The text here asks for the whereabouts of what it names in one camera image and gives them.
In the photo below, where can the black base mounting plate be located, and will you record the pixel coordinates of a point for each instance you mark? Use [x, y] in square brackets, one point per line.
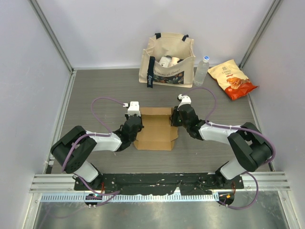
[160, 184]

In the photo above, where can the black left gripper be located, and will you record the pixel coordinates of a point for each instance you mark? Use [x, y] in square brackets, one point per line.
[141, 126]

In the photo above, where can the aluminium frame post right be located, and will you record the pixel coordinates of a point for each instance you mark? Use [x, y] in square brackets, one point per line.
[262, 28]

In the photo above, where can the beige canvas tote bag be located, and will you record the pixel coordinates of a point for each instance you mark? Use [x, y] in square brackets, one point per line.
[174, 45]

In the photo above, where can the cassava chips bag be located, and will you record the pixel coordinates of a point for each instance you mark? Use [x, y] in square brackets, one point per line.
[231, 79]

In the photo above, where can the brown cardboard box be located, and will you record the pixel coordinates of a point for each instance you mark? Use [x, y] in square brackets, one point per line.
[157, 134]

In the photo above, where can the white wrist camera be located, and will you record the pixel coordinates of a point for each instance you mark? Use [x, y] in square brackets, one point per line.
[133, 108]
[183, 99]

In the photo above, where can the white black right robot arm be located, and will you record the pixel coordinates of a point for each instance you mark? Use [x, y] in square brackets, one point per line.
[250, 147]

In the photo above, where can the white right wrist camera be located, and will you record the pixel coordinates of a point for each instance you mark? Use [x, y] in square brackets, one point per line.
[183, 99]

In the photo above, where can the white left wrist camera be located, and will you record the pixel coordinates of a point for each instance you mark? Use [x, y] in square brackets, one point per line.
[133, 108]

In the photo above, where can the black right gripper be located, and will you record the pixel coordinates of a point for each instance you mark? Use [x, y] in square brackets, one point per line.
[173, 117]

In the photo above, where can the aluminium front rail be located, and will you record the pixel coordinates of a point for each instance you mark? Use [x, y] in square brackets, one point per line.
[51, 183]

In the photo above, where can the aluminium frame post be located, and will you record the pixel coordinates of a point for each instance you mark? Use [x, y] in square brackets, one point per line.
[262, 28]
[47, 27]

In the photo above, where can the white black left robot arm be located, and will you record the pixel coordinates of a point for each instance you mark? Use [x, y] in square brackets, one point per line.
[73, 149]

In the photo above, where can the aluminium frame post left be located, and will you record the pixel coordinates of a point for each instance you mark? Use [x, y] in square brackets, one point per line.
[47, 27]

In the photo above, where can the white slotted cable duct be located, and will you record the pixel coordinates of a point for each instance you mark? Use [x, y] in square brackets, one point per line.
[86, 197]

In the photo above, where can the white items inside bag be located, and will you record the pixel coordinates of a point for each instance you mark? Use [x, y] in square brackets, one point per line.
[168, 61]

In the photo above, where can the clear plastic water bottle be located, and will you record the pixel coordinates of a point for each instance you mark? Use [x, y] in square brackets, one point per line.
[201, 71]

